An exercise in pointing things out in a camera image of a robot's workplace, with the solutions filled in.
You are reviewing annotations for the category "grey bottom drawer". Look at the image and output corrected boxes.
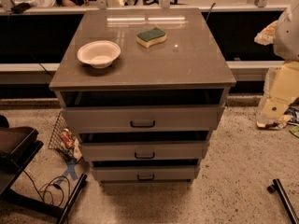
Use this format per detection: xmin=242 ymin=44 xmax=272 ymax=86
xmin=91 ymin=165 xmax=199 ymax=182

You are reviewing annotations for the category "grey drawer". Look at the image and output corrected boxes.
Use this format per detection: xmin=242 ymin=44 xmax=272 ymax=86
xmin=81 ymin=141 xmax=209 ymax=161
xmin=62 ymin=105 xmax=224 ymax=133
xmin=91 ymin=165 xmax=199 ymax=182

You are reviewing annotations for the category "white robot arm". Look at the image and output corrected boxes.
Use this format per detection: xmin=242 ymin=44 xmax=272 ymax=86
xmin=274 ymin=0 xmax=299 ymax=61

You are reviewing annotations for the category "grey drawer cabinet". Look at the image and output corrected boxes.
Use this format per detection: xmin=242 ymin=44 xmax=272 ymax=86
xmin=49 ymin=7 xmax=237 ymax=185

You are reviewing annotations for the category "grey top drawer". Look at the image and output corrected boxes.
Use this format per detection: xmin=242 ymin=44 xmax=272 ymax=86
xmin=62 ymin=105 xmax=224 ymax=133

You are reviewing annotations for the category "grey middle drawer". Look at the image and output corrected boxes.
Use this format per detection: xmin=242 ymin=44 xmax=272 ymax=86
xmin=81 ymin=141 xmax=209 ymax=161

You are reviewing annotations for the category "green yellow sponge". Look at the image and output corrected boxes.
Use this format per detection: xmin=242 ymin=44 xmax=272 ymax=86
xmin=136 ymin=27 xmax=166 ymax=48

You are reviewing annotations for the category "white paper bowl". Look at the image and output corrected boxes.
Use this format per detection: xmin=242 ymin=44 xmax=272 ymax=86
xmin=77 ymin=40 xmax=121 ymax=69

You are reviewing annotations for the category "red snack can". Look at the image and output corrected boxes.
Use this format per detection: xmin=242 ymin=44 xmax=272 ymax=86
xmin=60 ymin=129 xmax=74 ymax=149

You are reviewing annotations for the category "crumpled snack wrapper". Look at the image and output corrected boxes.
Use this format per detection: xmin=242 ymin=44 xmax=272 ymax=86
xmin=256 ymin=115 xmax=292 ymax=130

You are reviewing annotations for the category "blue snack packet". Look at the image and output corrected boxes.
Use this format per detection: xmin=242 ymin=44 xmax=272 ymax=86
xmin=285 ymin=107 xmax=299 ymax=125

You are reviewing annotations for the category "green packet at edge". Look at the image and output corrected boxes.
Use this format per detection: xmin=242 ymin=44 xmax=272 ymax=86
xmin=290 ymin=126 xmax=299 ymax=138

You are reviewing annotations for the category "black cart leg right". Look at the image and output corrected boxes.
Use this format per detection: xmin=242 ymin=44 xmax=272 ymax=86
xmin=267 ymin=179 xmax=299 ymax=224

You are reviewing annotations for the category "wire mesh basket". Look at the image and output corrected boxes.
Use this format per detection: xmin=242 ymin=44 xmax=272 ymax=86
xmin=48 ymin=114 xmax=82 ymax=163

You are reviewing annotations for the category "black cable on floor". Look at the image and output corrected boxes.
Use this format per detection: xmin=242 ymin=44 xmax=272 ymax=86
xmin=21 ymin=169 xmax=72 ymax=208

